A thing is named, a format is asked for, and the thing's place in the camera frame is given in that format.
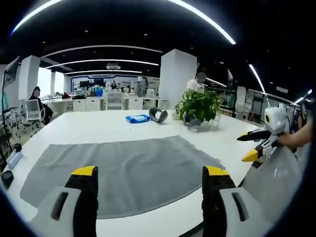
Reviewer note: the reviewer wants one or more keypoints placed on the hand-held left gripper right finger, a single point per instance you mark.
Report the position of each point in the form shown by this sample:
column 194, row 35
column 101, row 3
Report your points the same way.
column 229, row 209

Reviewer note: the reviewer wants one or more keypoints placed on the white office chair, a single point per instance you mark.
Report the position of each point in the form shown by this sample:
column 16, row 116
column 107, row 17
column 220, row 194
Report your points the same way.
column 33, row 111
column 115, row 100

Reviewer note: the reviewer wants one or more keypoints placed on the person's right hand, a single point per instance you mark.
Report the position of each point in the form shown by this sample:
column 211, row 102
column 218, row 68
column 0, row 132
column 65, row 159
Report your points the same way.
column 286, row 140

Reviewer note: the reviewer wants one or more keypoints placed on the grey curved headset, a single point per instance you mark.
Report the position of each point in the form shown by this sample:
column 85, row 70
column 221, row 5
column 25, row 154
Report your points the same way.
column 158, row 115

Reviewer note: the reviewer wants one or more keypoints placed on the grey towel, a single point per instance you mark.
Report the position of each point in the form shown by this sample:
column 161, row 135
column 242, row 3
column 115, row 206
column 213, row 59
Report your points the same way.
column 118, row 170

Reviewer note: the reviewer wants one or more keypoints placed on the white desk row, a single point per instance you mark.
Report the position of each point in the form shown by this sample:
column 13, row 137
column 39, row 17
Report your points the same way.
column 103, row 102

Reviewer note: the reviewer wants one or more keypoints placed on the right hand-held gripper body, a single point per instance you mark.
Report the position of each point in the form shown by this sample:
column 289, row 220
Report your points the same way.
column 274, row 121

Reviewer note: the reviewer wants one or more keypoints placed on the blue wet wipes pack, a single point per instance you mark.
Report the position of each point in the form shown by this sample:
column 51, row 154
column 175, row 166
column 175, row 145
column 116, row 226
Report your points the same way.
column 137, row 118

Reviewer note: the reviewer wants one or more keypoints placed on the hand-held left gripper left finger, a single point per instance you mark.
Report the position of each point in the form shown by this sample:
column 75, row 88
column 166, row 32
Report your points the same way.
column 61, row 209

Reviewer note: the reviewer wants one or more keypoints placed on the green potted plant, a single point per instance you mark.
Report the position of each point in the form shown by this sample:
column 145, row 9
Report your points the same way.
column 197, row 106

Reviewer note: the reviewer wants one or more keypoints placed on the white power strip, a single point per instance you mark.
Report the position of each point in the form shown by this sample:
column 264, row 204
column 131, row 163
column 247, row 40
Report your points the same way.
column 14, row 158

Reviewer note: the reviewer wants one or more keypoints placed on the small black device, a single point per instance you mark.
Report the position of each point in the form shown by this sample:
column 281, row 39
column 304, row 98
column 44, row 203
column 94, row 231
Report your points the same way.
column 7, row 178

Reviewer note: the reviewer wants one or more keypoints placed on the grey curved holder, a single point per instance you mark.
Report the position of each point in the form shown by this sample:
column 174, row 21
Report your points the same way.
column 193, row 123

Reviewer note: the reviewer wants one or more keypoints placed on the white table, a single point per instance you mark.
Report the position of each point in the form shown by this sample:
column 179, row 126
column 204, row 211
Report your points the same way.
column 106, row 123

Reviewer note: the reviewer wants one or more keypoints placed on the white square pillar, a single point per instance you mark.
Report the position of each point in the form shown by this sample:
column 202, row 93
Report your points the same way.
column 176, row 79
column 29, row 76

